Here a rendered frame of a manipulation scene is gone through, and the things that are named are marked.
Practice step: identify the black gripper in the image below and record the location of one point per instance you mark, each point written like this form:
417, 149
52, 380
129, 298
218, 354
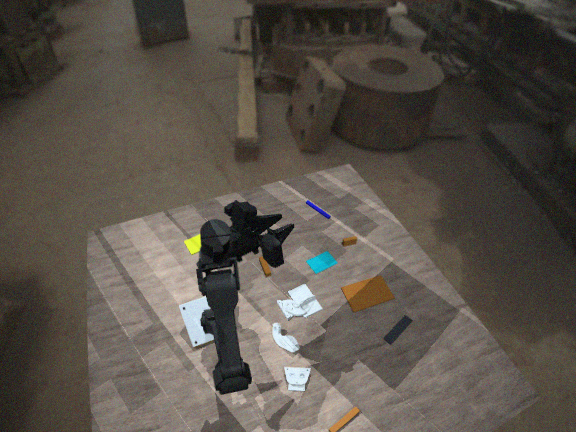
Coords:
270, 243

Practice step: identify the dark blue bar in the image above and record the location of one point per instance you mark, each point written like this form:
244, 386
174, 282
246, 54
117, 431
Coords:
318, 209

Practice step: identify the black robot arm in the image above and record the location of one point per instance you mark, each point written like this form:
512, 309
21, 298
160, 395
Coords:
221, 287

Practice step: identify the dark grey flat bar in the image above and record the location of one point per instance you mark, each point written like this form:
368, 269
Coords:
397, 329

